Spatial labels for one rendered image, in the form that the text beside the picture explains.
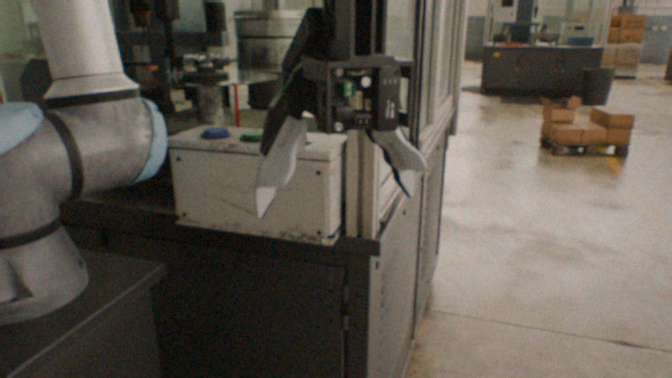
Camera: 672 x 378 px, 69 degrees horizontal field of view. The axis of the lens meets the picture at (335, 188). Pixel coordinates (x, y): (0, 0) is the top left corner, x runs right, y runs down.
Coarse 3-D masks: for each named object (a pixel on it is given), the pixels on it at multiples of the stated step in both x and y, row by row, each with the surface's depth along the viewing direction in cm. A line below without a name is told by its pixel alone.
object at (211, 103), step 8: (200, 88) 112; (208, 88) 112; (216, 88) 113; (200, 96) 113; (208, 96) 112; (216, 96) 113; (200, 104) 113; (208, 104) 113; (216, 104) 114; (200, 112) 114; (208, 112) 114; (216, 112) 114; (208, 120) 114
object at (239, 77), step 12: (168, 72) 123; (240, 72) 123; (252, 72) 123; (264, 72) 123; (144, 84) 101; (156, 84) 100; (168, 84) 100; (180, 84) 100; (192, 84) 100; (204, 84) 100; (216, 84) 100; (228, 84) 100; (240, 84) 102
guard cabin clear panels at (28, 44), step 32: (0, 0) 185; (32, 0) 198; (224, 0) 219; (256, 0) 215; (288, 0) 210; (320, 0) 206; (448, 0) 163; (0, 32) 187; (32, 32) 199; (448, 32) 173; (0, 64) 188; (448, 64) 185
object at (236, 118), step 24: (144, 0) 112; (144, 24) 114; (24, 72) 107; (48, 72) 105; (24, 96) 109; (144, 96) 119; (168, 96) 126; (168, 120) 115; (192, 120) 115; (216, 120) 115; (240, 120) 115; (264, 120) 115; (168, 168) 106
